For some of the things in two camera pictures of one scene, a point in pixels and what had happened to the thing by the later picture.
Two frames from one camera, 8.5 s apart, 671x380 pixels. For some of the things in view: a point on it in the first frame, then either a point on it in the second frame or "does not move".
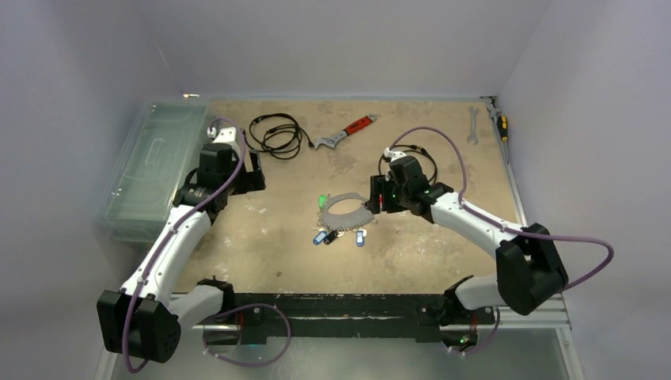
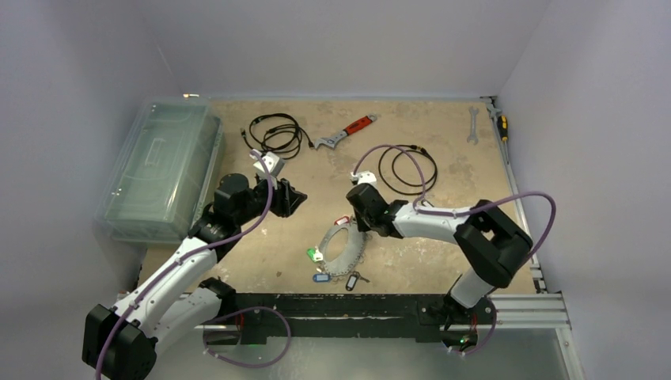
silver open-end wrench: [473, 137] does not move
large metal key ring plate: [360, 216] to [353, 253]
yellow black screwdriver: [502, 129] does not move
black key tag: [331, 237] to [351, 281]
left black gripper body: [243, 181] to [259, 199]
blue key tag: [320, 237] to [321, 277]
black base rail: [255, 314] does not move
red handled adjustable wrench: [331, 140] does not move
